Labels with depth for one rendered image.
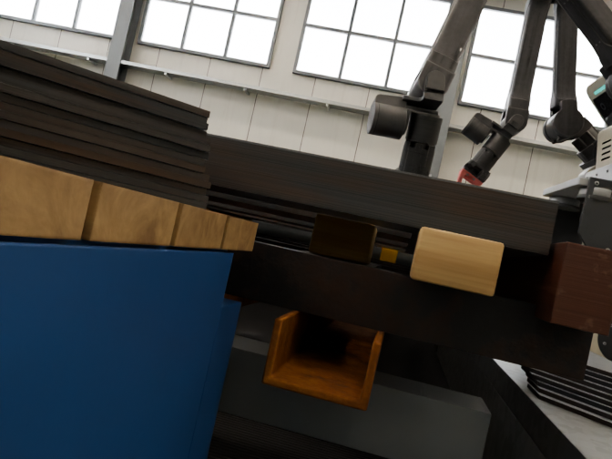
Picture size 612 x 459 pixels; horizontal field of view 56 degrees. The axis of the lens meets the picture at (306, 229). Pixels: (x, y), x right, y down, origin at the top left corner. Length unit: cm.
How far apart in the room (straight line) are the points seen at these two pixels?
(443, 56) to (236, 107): 991
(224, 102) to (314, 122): 172
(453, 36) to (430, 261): 76
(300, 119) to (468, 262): 1028
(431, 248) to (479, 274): 4
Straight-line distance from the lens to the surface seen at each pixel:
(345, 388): 46
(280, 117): 1074
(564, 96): 171
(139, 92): 35
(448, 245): 43
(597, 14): 132
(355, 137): 1055
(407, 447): 54
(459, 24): 116
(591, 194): 135
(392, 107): 104
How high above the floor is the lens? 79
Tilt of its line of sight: 1 degrees up
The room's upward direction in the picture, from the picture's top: 12 degrees clockwise
